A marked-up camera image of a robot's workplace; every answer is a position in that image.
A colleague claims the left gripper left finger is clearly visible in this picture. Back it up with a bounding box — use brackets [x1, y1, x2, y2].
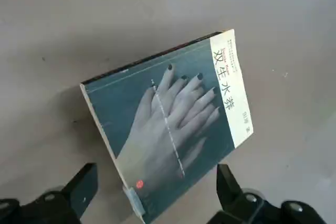
[0, 163, 99, 224]

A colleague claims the dark book with hands cover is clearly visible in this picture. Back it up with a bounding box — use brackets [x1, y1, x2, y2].
[80, 28, 255, 220]

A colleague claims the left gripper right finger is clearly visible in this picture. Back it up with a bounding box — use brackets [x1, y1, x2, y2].
[207, 163, 332, 224]

